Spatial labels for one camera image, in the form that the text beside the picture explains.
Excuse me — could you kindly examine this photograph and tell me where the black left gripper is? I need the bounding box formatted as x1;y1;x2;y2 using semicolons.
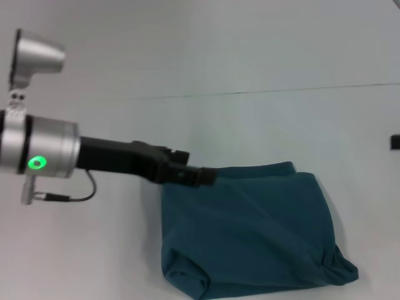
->
77;136;218;188

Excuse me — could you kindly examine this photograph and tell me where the teal blue shirt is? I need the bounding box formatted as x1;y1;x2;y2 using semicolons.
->
161;161;359;291

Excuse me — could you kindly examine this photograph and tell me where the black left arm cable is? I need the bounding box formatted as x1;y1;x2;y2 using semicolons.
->
46;169;96;203

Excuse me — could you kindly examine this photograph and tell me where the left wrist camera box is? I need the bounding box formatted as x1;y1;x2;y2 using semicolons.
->
7;28;66;93

